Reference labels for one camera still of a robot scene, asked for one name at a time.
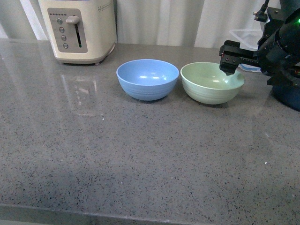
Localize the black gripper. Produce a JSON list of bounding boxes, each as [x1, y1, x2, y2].
[[219, 40, 261, 76]]

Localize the green bowl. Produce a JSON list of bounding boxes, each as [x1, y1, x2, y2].
[[180, 62, 245, 105]]

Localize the blue bowl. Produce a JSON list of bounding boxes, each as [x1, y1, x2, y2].
[[116, 59, 179, 101]]

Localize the clear plastic container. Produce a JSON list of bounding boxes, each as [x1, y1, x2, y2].
[[229, 28, 266, 72]]

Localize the white pleated curtain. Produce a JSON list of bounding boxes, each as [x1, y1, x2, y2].
[[0, 0, 263, 48]]

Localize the cream two-slot toaster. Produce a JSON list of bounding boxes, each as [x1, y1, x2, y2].
[[38, 0, 117, 64]]

